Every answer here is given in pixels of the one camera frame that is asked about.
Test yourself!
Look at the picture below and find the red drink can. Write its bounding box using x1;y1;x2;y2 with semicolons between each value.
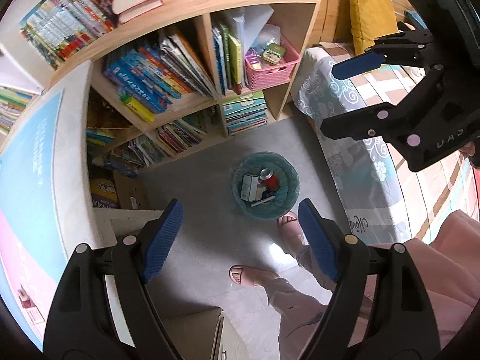
259;168;281;192

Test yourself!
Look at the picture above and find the yellow pillow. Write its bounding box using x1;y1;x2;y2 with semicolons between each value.
350;0;398;55

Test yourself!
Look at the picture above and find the tall white gold-edged box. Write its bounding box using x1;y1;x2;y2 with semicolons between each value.
240;174;266;203

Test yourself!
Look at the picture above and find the wooden bookshelf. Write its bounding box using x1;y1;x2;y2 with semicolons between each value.
1;0;319;172

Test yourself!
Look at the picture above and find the pink plastic basket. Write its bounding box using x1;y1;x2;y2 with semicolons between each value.
244;35;301;91

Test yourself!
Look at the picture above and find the pink blue marathon towel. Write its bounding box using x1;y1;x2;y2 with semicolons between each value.
1;91;67;348

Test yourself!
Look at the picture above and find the cardboard box under desk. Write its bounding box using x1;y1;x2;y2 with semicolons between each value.
89;172;151;211

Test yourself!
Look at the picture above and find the person right foot sandal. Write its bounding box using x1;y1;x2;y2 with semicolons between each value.
277;212;305;258

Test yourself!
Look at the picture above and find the person left foot sandal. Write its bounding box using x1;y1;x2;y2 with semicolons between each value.
229;265;279;287

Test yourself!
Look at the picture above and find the teal trash basket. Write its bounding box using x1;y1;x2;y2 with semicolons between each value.
232;151;299;219

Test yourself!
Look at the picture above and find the person foot sandal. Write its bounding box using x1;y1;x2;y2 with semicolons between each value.
229;265;279;287
277;212;305;258

